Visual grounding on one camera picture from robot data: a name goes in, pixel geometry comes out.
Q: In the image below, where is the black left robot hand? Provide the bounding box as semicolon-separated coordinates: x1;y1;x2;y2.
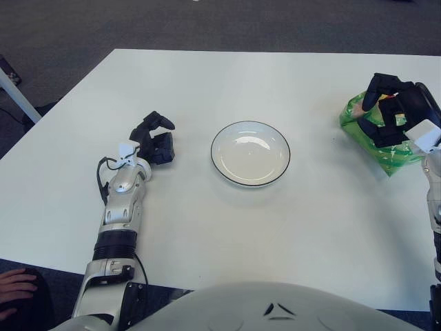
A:
129;110;177;168

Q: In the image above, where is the bare person hand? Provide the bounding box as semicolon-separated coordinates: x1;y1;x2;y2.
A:
0;268;39;321

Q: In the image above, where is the white plate with black rim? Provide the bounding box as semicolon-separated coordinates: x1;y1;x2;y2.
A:
210;120;291;189

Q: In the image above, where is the white table leg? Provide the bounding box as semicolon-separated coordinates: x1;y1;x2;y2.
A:
0;65;42;124

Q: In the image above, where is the dark patterned floor object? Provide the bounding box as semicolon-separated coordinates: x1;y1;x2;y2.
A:
0;54;22;86

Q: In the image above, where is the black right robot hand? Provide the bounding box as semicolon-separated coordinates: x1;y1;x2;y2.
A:
358;72;441;149

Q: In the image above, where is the thin black elbow cable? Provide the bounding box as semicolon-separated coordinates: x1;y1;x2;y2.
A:
135;254;149;285

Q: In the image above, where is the grey robot torso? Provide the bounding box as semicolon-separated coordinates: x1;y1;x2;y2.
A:
134;281;431;331

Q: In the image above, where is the green Lay's chips bag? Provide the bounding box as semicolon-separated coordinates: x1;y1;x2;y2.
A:
339;90;430;179

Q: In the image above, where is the black trouser leg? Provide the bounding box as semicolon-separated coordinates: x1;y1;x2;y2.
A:
0;268;54;331

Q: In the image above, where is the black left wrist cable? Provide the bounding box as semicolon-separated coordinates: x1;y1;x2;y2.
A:
96;157;120;208

